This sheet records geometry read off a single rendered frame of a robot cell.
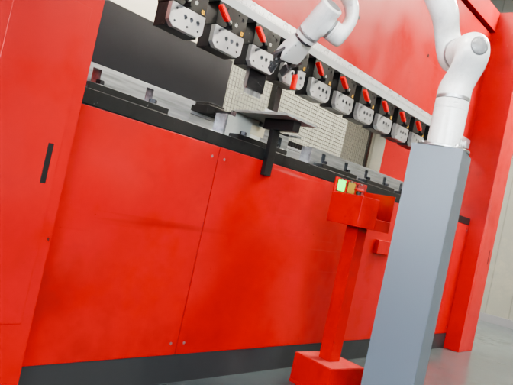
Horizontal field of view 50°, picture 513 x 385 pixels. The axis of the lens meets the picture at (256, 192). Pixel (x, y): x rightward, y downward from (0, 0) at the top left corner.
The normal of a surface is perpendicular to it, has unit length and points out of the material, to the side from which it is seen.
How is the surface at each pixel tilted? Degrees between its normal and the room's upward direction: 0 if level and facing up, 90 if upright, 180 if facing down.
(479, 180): 90
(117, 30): 90
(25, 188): 90
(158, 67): 90
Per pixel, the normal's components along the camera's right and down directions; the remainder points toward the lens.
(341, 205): -0.75, -0.18
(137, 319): 0.73, 0.15
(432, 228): -0.48, -0.12
